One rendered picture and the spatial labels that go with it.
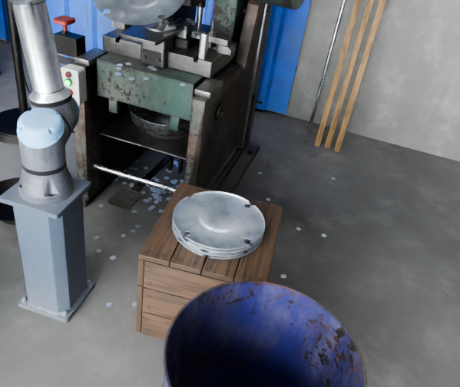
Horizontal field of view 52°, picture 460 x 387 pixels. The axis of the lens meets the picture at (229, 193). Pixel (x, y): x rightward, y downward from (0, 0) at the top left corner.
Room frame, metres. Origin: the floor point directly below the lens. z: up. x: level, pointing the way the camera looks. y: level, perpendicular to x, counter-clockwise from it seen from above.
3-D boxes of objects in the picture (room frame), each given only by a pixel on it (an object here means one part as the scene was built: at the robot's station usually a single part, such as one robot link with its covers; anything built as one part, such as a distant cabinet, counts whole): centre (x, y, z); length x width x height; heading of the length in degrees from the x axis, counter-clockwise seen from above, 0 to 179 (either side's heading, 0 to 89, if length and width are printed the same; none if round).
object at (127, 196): (1.72, 0.36, 0.14); 0.59 x 0.10 x 0.05; 167
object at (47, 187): (1.08, 0.53, 0.50); 0.15 x 0.15 x 0.10
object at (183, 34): (1.84, 0.33, 0.76); 0.15 x 0.09 x 0.05; 77
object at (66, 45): (1.69, 0.68, 0.62); 0.10 x 0.06 x 0.20; 77
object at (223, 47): (1.81, 0.16, 0.76); 0.17 x 0.06 x 0.10; 77
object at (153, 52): (1.68, 0.36, 0.72); 0.25 x 0.14 x 0.14; 167
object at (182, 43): (1.85, 0.32, 0.72); 0.20 x 0.16 x 0.03; 77
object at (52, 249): (1.08, 0.53, 0.23); 0.19 x 0.19 x 0.45; 79
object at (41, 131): (1.09, 0.53, 0.62); 0.13 x 0.12 x 0.14; 7
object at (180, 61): (1.85, 0.33, 0.68); 0.45 x 0.30 x 0.06; 77
